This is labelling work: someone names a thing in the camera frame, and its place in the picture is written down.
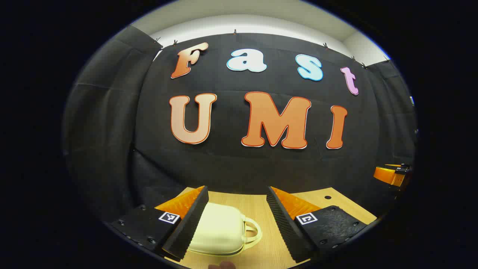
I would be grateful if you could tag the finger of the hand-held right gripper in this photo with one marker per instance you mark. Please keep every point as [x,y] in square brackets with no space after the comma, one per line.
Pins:
[386,175]

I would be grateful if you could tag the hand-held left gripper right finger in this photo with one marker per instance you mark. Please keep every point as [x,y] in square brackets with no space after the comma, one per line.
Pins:
[283,224]

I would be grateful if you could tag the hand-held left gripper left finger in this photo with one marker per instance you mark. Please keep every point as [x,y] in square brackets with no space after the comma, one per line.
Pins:
[190,224]

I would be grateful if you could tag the cream yellow suitcase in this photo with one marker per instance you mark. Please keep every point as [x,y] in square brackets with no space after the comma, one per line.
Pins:
[220,228]

